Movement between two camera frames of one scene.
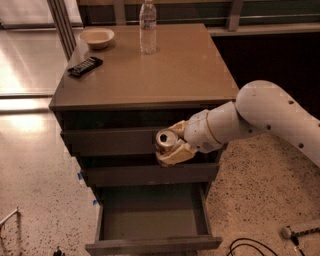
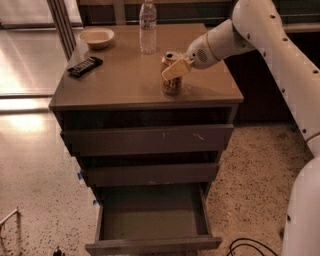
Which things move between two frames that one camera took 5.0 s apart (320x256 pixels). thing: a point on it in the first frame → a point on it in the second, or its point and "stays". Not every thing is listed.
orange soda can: (166, 140) → (171, 87)
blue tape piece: (80, 175) stays
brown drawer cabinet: (117, 87) stays
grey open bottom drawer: (152, 218) stays
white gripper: (197, 132) → (198, 52)
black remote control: (85, 66) stays
